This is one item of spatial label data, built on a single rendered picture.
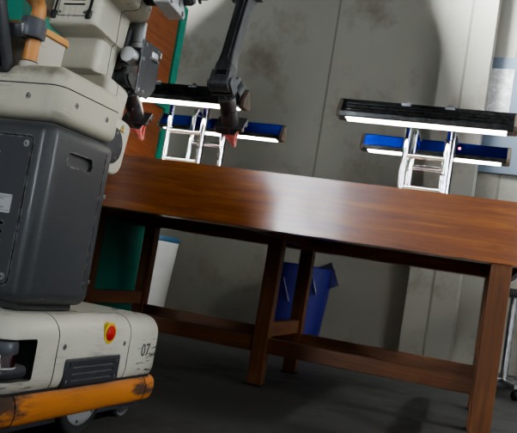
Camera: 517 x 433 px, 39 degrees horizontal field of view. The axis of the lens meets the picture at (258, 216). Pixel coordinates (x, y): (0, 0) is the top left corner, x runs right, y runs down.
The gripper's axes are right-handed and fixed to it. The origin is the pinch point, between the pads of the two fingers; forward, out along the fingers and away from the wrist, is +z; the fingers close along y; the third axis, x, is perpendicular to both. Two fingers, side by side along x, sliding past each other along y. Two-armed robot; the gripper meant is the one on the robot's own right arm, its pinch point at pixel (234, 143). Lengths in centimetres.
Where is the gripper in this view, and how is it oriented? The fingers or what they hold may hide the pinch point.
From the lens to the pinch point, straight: 250.7
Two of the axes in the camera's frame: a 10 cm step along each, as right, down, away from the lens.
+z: 1.1, 7.3, 6.8
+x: -3.0, 6.8, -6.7
